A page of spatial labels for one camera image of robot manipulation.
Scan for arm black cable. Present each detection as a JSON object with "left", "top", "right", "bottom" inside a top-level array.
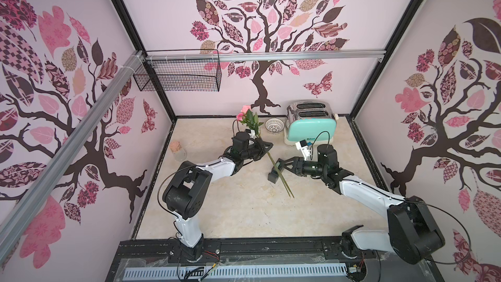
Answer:
[
  {"left": 156, "top": 164, "right": 196, "bottom": 220},
  {"left": 406, "top": 199, "right": 472, "bottom": 265}
]

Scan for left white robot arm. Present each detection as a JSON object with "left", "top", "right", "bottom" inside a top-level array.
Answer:
[{"left": 157, "top": 130, "right": 273, "bottom": 262}]

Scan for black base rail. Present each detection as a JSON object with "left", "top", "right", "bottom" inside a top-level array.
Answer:
[{"left": 105, "top": 236, "right": 443, "bottom": 281}]

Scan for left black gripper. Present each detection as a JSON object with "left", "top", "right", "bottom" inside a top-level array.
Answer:
[{"left": 241, "top": 137, "right": 273, "bottom": 161}]

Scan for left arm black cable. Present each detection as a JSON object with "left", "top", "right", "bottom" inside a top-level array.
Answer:
[{"left": 156, "top": 164, "right": 196, "bottom": 220}]

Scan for mint green toaster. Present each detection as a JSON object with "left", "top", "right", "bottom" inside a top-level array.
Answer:
[{"left": 284, "top": 101, "right": 339, "bottom": 145}]

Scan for left aluminium frame rail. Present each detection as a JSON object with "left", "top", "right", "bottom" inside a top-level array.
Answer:
[{"left": 1, "top": 50, "right": 144, "bottom": 261}]

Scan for patterned white bowl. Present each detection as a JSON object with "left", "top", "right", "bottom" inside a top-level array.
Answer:
[{"left": 264, "top": 118, "right": 285, "bottom": 134}]

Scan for aluminium frame rail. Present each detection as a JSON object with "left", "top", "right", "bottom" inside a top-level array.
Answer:
[
  {"left": 1, "top": 50, "right": 144, "bottom": 261},
  {"left": 146, "top": 50, "right": 386, "bottom": 62}
]

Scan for pink artificial rose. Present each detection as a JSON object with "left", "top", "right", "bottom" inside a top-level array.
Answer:
[{"left": 235, "top": 111, "right": 295, "bottom": 199}]

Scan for white slotted cable duct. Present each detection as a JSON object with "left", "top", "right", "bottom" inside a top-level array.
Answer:
[{"left": 121, "top": 263, "right": 348, "bottom": 281}]

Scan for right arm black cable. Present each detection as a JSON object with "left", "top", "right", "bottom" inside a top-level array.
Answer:
[{"left": 406, "top": 199, "right": 472, "bottom": 265}]

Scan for rear aluminium frame rail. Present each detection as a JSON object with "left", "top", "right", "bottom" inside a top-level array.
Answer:
[{"left": 146, "top": 50, "right": 386, "bottom": 62}]

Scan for black wire basket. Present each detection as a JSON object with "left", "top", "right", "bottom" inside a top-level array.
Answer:
[{"left": 133, "top": 49, "right": 223, "bottom": 92}]

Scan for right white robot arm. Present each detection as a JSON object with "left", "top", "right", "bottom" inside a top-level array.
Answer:
[{"left": 268, "top": 144, "right": 446, "bottom": 265}]

